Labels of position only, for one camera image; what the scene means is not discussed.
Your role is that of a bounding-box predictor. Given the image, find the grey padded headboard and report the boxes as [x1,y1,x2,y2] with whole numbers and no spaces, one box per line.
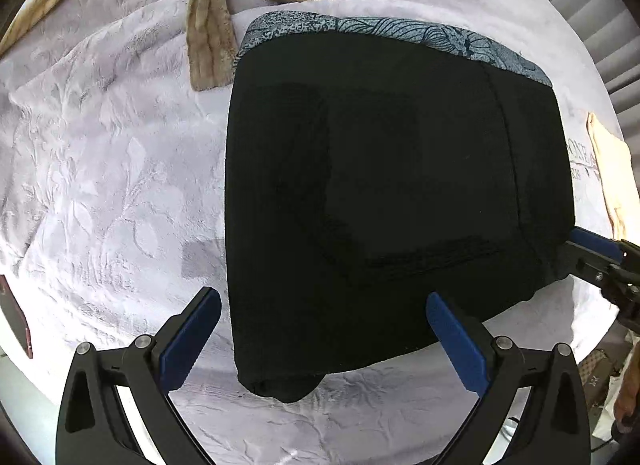
[549,0,639,152]

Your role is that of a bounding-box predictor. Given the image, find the peach folded cloth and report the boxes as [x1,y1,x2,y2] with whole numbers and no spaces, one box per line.
[587,113,639,242]

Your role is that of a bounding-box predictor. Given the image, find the black pants with patterned trim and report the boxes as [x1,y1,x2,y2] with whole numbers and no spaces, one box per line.
[224,11,575,402]

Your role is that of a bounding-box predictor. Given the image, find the red smartphone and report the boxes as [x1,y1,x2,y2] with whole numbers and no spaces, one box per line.
[0,274,34,359]

